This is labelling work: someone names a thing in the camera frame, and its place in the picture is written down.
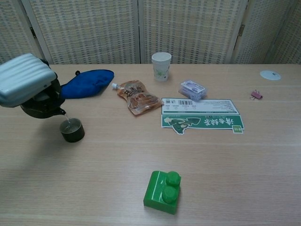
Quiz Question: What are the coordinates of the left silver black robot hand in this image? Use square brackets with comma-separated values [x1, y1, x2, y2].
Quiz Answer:
[0, 53, 61, 108]

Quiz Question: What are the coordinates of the black teapot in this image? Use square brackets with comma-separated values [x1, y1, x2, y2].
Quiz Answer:
[20, 79, 67, 120]

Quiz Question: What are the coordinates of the dark green tea cup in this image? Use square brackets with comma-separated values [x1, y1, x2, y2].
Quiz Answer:
[59, 117, 85, 143]

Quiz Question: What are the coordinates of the blue cloth pot holder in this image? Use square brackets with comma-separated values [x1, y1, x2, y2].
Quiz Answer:
[60, 69, 115, 99]

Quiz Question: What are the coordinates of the woven folding screen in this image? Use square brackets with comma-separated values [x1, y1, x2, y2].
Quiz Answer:
[0, 0, 301, 66]

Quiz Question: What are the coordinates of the orange spouted snack pouch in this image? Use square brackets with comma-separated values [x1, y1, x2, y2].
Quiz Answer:
[111, 80, 163, 117]

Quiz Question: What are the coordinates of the white paper cup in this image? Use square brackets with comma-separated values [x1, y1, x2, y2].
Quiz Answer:
[151, 52, 172, 82]

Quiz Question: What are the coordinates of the small clear plastic packet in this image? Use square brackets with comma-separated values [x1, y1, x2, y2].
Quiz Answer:
[178, 79, 208, 102]

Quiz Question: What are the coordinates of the green toy brick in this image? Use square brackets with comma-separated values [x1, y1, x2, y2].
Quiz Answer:
[143, 170, 182, 215]

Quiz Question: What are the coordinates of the green white flattened carton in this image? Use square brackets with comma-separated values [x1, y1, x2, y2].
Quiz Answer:
[161, 97, 245, 136]

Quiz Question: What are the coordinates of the pink binder clip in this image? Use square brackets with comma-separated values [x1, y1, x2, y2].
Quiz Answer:
[249, 89, 264, 101]

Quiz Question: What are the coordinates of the white round disc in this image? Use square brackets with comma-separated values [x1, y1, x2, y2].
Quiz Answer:
[260, 70, 282, 81]

